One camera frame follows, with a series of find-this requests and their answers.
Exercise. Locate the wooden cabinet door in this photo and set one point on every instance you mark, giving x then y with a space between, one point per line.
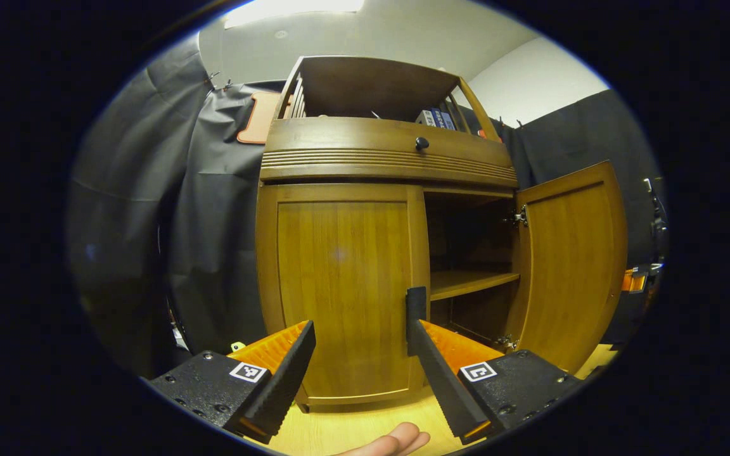
568 266
339 285

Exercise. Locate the black round drawer knob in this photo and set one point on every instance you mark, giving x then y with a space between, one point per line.
422 143

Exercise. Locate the black backdrop cloth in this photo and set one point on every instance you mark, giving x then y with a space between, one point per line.
213 221

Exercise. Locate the light blue book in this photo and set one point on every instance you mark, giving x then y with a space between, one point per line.
448 121

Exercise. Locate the grey book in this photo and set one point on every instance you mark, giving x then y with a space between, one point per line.
426 118

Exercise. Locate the wooden double-door shoe cabinet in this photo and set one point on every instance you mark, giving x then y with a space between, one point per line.
371 88

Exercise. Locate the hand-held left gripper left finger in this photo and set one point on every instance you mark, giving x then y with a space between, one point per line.
282 380

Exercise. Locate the wooden cabinet drawer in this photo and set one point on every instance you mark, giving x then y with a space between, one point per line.
339 136

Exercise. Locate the wooden inner shelf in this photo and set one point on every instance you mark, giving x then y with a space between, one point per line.
466 284

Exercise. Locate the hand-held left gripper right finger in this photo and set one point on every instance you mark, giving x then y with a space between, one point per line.
447 386

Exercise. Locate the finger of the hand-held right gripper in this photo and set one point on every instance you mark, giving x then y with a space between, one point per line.
633 280

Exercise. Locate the metal door hinge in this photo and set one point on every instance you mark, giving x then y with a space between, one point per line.
505 342
518 217

